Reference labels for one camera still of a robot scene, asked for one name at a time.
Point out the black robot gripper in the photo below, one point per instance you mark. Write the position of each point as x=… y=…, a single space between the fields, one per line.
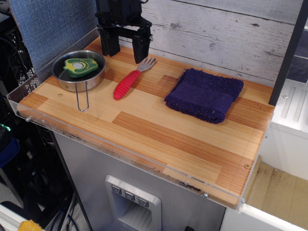
x=123 y=18

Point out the red handled metal fork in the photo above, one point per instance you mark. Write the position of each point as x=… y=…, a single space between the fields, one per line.
x=125 y=84

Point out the green yellow toy pepper slice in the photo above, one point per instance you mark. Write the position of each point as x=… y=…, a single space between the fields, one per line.
x=79 y=67

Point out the blue fabric panel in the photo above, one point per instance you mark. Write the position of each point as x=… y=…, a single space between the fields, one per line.
x=51 y=27

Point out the dark purple folded towel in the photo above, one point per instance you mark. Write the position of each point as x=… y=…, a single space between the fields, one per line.
x=203 y=95

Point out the clear acrylic edge guard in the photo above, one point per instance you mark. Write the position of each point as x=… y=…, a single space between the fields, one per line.
x=214 y=161

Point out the stainless toy fridge cabinet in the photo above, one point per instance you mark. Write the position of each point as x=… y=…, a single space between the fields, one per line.
x=88 y=168

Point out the grey water dispenser panel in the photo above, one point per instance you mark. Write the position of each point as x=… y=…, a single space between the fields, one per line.
x=133 y=208

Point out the white toy sink unit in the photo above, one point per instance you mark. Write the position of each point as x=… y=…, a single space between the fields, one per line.
x=277 y=194

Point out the steel pan with wire handle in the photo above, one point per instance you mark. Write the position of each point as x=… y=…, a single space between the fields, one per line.
x=82 y=84

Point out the black vertical post right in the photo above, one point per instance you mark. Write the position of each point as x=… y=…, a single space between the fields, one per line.
x=291 y=49

